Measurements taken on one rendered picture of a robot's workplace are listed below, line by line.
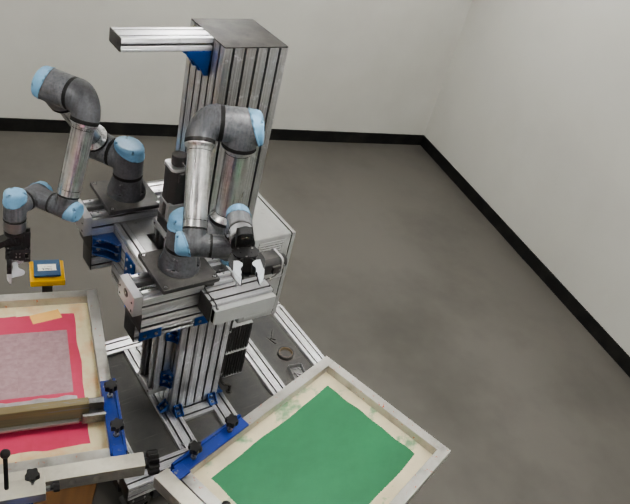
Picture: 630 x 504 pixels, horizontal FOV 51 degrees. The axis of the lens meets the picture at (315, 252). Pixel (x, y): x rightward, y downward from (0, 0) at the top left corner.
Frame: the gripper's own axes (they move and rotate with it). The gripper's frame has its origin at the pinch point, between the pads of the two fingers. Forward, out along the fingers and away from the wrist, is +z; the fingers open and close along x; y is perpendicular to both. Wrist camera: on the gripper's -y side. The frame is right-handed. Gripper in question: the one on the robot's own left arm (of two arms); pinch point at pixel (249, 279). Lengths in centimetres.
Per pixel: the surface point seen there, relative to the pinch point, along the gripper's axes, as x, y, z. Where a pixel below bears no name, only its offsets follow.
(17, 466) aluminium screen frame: 67, 60, 9
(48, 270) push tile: 70, 62, -84
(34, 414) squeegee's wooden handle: 64, 55, -6
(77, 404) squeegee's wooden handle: 51, 55, -8
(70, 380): 57, 65, -27
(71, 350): 58, 65, -41
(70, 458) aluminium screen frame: 53, 62, 7
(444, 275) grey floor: -176, 194, -220
